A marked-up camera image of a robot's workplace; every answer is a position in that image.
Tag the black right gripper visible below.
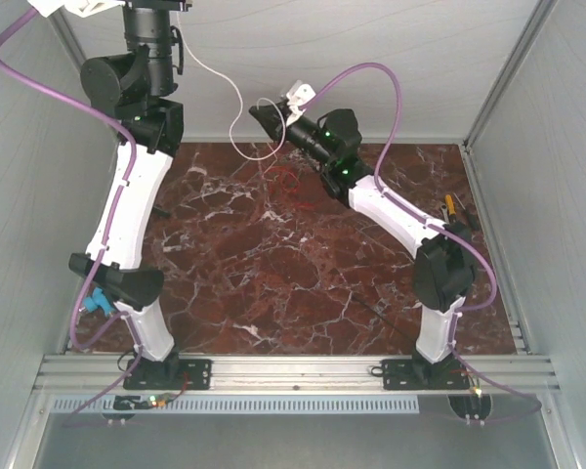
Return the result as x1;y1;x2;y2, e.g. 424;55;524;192
248;101;333;168

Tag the white wire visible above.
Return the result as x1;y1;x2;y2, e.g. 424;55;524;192
174;12;288;162

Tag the red wire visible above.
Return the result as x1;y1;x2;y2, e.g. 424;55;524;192
265;163;318;209

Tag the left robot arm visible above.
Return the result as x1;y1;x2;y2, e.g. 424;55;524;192
69;1;191;389

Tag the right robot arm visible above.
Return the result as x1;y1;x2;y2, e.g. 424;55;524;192
249;104;476;389

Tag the black yellow screwdriver left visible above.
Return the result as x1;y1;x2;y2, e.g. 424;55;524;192
152;206;171;219

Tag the black screwdriver right side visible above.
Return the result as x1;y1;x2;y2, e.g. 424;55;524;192
460;198;481;232

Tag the blue plastic fitting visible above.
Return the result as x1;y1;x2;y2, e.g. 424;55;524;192
78;287;114;318

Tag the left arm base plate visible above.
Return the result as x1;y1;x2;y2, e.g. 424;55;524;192
123;359;212;391

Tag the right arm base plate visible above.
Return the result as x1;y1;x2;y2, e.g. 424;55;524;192
380;357;471;391

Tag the aluminium front rail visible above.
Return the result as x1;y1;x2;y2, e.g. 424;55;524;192
33;354;560;395

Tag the grey slotted cable duct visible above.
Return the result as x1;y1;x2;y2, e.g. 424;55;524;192
51;396;421;414

